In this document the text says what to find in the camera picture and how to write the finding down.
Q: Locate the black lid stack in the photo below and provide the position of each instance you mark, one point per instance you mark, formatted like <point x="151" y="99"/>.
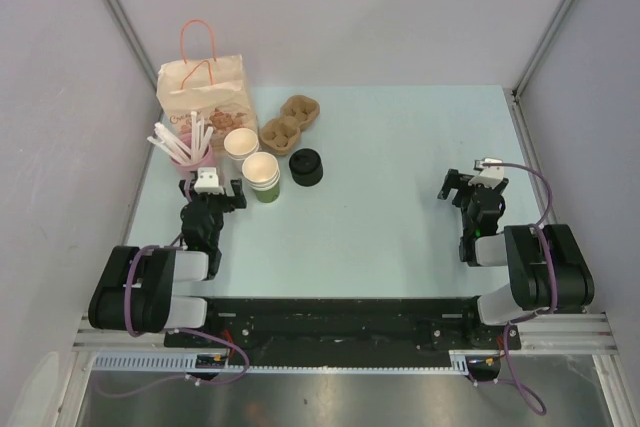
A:
<point x="306" y="167"/>

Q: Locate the pink straw holder cup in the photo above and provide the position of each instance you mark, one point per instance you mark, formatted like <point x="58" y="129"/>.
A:
<point x="189" y="152"/>

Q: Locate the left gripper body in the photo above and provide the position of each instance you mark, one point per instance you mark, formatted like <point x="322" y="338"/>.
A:
<point x="216" y="205"/>

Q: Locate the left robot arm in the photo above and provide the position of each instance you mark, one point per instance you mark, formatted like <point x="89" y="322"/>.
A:
<point x="135" y="292"/>

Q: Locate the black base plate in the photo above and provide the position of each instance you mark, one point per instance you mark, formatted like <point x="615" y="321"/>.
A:
<point x="436" y="324"/>

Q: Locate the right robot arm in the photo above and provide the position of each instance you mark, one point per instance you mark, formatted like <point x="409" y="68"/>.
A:
<point x="547" y="272"/>

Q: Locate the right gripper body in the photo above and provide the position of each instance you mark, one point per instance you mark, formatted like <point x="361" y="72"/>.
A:
<point x="467" y="219"/>

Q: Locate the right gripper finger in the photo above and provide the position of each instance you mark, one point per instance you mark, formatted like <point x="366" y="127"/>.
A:
<point x="452" y="181"/>
<point x="502" y="186"/>

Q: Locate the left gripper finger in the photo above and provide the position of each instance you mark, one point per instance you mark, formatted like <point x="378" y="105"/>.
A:
<point x="237" y="200"/>
<point x="185" y="188"/>

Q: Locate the paper takeout bag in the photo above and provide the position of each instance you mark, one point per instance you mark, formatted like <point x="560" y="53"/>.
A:
<point x="214" y="87"/>

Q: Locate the white wrapped straws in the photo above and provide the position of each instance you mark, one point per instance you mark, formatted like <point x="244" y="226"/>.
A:
<point x="162" y="133"/>

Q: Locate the aluminium rail frame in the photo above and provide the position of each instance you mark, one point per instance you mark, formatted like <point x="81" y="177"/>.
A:
<point x="559" y="334"/>

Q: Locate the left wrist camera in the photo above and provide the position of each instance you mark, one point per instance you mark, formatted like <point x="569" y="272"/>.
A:
<point x="208" y="181"/>

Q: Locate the cardboard cup carrier stack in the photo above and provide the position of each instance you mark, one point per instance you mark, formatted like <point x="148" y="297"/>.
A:
<point x="280" y="135"/>

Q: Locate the white cable duct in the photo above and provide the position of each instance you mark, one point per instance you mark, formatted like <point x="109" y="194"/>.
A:
<point x="149" y="362"/>

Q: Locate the green cup stack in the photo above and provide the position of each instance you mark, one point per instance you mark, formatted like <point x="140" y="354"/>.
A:
<point x="262" y="172"/>

